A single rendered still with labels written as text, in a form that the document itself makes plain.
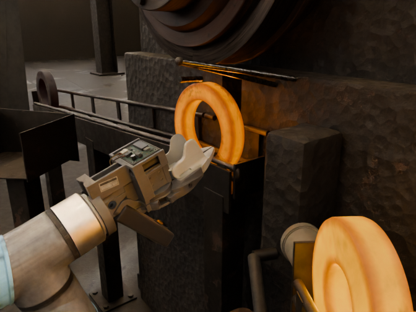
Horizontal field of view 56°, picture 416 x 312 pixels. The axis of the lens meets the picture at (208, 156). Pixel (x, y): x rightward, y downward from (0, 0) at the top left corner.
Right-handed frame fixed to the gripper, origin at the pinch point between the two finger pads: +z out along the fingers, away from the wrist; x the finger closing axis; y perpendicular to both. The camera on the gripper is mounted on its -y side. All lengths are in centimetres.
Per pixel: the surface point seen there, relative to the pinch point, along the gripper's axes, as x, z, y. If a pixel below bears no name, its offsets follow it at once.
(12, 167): 59, -22, -9
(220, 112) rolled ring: 7.1, 9.6, 1.8
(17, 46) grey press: 305, 42, -14
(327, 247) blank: -27.3, -6.0, 0.7
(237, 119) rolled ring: 4.6, 11.0, 0.1
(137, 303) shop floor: 59, -10, -76
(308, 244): -23.4, -4.6, -2.3
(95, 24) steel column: 663, 253, -69
